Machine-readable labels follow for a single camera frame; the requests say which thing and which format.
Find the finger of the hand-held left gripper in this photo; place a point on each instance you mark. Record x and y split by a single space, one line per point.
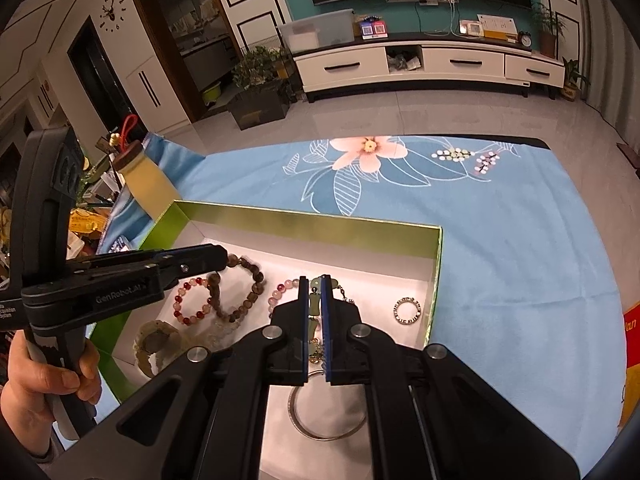
120 292
200 259

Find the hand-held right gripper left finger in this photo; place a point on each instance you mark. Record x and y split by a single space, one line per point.
302 330

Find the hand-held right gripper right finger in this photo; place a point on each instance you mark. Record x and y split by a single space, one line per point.
326 330

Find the green cardboard box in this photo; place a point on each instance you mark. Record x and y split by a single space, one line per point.
360 280

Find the person's left forearm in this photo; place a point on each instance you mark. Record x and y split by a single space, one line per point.
42 455

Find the person's left hand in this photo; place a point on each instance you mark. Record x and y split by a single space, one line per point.
30 395

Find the small printed medicine box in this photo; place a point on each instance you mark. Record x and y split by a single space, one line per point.
120 244

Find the yellow bottle with brown lid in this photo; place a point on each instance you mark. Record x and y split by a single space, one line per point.
150 190

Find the silver bangle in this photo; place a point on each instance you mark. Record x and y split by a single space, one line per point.
325 438

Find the yellow green basin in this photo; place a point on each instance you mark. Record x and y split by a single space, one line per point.
212 92

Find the blue floral tablecloth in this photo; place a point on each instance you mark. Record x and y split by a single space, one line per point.
500 260

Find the bushy green plant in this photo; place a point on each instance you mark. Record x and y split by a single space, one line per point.
257 67

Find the white television cabinet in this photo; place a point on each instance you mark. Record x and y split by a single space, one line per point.
340 65

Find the clear plastic storage box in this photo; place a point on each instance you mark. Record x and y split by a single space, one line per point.
315 30

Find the small code sign stand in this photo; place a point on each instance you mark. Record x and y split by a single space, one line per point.
367 30

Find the red yellow packet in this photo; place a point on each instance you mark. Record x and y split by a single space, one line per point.
632 350

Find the small white device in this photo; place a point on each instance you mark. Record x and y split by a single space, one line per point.
471 27

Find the small floor potted plant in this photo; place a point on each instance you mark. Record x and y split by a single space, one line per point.
572 87

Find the yellow white paper stack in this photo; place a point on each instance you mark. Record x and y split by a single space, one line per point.
497 25

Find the black alarm clock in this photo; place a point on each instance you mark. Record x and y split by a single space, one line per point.
524 40

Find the tall potted plant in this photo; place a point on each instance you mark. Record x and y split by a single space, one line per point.
548 42

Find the deer wall clock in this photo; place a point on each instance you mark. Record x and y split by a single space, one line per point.
111 10

